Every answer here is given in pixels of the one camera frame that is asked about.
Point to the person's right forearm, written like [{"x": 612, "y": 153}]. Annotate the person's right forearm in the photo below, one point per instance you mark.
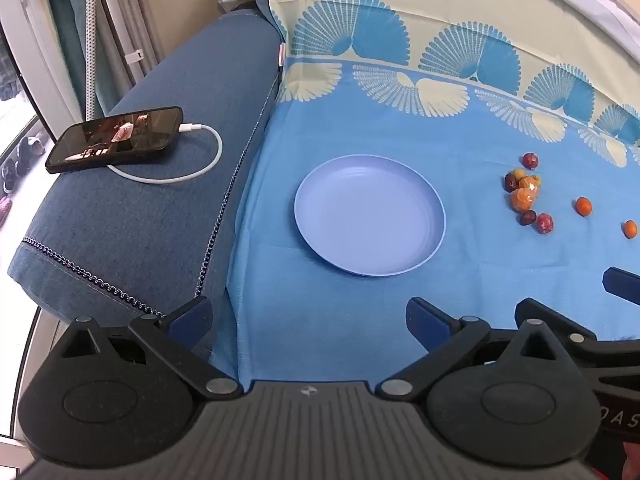
[{"x": 631, "y": 466}]

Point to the teal curtain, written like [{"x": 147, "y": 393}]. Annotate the teal curtain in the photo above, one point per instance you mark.
[{"x": 62, "y": 25}]

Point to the plastic-wrapped mandarin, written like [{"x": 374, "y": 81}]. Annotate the plastic-wrapped mandarin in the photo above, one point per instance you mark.
[{"x": 523, "y": 200}]

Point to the light blue plastic plate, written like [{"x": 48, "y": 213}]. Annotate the light blue plastic plate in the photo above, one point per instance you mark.
[{"x": 369, "y": 215}]

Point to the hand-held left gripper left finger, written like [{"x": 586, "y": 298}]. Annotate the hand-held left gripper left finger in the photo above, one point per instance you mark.
[{"x": 190, "y": 318}]

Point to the pair of dark shoes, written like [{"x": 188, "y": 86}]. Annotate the pair of dark shoes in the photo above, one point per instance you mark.
[{"x": 22, "y": 155}]

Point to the blue fan-print bedsheet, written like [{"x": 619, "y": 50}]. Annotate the blue fan-print bedsheet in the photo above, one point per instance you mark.
[{"x": 380, "y": 110}]

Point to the dark red date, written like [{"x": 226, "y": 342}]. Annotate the dark red date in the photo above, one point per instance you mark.
[
  {"x": 509, "y": 181},
  {"x": 527, "y": 217}
]

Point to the blue denim bolster cushion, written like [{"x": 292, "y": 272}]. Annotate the blue denim bolster cushion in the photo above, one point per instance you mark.
[{"x": 150, "y": 230}]

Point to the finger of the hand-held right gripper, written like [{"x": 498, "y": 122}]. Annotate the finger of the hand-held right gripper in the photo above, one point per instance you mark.
[
  {"x": 565, "y": 327},
  {"x": 622, "y": 285}
]

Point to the small bare mandarin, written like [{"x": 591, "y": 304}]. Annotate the small bare mandarin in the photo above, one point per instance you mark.
[
  {"x": 583, "y": 206},
  {"x": 630, "y": 229}
]

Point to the grey-white curtain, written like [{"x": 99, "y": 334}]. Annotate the grey-white curtain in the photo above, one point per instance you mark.
[{"x": 132, "y": 10}]

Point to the black smartphone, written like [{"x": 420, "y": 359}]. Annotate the black smartphone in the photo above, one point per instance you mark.
[{"x": 115, "y": 137}]

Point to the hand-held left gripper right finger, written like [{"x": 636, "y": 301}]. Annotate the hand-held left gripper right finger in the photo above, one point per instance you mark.
[{"x": 426, "y": 321}]

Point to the small red fruit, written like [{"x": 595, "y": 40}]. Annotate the small red fruit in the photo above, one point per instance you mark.
[
  {"x": 545, "y": 223},
  {"x": 530, "y": 160}
]

